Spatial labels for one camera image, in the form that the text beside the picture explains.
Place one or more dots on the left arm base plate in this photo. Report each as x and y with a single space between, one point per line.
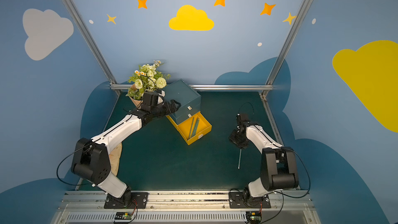
134 199

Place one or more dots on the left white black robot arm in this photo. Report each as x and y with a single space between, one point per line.
91 157

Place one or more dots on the right green circuit board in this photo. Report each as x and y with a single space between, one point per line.
253 218

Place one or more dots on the left aluminium frame post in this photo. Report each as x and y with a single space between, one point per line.
78 19

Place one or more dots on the yellow bottom drawer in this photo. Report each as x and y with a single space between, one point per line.
183 128

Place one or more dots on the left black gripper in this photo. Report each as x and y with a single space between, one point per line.
168 107

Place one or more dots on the aluminium front rail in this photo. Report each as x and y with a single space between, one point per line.
185 207

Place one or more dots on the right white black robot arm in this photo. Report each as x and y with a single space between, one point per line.
278 170

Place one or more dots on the aluminium frame post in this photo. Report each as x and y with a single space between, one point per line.
78 19
300 16

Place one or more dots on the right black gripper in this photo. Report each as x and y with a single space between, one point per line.
236 138

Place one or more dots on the green circuit board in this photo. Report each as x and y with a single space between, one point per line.
123 217
253 218

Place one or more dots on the right aluminium frame post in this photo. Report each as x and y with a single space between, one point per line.
300 16

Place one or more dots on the artificial green white flowers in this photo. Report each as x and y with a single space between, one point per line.
148 76

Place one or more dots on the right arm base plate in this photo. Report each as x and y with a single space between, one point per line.
242 200

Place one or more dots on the left green circuit board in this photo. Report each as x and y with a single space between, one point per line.
123 217

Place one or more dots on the beige cloth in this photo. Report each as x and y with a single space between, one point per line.
114 158

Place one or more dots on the teal drawer cabinet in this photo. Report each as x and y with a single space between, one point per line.
189 99

